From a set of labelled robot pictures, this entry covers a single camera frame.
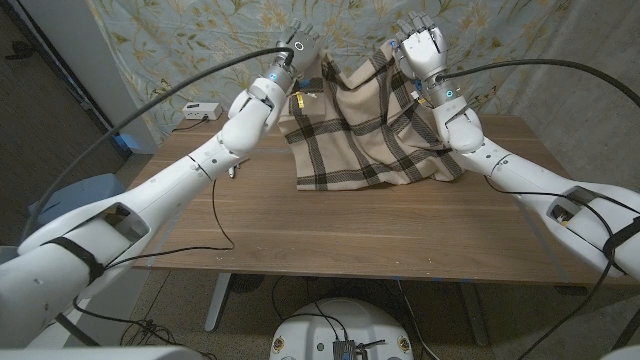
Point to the floral printed backdrop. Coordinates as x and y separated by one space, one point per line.
200 45

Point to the small blue floor object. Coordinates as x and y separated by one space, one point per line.
129 142

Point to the beige plaid fringed scarf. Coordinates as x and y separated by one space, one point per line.
360 135

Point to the small black torso device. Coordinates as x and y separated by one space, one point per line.
345 350

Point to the white toy plane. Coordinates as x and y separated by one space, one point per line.
233 173

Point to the grey table leg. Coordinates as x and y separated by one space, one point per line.
475 315

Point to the white table leg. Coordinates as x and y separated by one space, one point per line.
218 305

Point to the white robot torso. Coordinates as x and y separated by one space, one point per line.
310 330

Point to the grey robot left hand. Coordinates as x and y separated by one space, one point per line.
302 47

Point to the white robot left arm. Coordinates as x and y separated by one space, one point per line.
150 200

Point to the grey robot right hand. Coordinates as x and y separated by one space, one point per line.
425 47

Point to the blue padded stool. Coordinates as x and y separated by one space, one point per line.
70 195

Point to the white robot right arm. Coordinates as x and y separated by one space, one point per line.
530 180

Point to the white power strip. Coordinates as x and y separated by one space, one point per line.
201 111

